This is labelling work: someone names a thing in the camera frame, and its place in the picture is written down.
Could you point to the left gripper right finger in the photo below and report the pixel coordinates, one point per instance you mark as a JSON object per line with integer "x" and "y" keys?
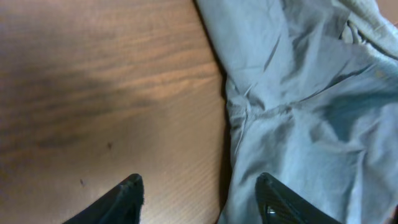
{"x": 279, "y": 204}

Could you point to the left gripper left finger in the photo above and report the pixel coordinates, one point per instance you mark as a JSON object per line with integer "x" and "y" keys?
{"x": 121, "y": 205}

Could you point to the grey shorts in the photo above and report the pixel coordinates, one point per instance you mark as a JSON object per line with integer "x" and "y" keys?
{"x": 311, "y": 94}

